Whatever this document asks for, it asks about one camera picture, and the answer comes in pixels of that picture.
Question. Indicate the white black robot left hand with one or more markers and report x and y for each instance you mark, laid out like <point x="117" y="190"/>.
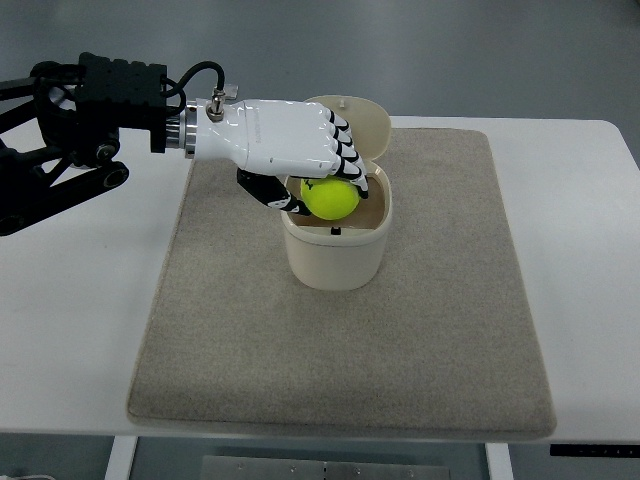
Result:
<point x="268" y="139"/>

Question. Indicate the yellow tennis ball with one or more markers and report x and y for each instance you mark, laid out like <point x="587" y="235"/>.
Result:
<point x="329" y="198"/>

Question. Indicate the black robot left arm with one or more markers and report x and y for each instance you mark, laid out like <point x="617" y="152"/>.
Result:
<point x="80" y="110"/>

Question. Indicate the clear floor plate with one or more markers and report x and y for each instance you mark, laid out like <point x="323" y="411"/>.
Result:
<point x="230" y="91"/>

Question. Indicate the beige bin with open lid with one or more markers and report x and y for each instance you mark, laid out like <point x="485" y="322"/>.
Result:
<point x="346" y="254"/>

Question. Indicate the beige felt mat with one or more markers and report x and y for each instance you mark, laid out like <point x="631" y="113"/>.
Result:
<point x="440" y="343"/>

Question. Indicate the white left table leg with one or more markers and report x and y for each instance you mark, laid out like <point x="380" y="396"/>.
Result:
<point x="121" y="458"/>

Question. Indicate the white table leg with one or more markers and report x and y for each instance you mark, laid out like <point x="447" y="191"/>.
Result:
<point x="499" y="461"/>
<point x="121" y="458"/>

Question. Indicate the white right table leg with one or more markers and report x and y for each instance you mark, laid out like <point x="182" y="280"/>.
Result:
<point x="499" y="461"/>

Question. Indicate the black desk control panel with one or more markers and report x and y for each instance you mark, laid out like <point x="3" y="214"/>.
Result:
<point x="595" y="450"/>

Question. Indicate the metal base plate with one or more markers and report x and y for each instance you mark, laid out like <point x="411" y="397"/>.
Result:
<point x="229" y="467"/>

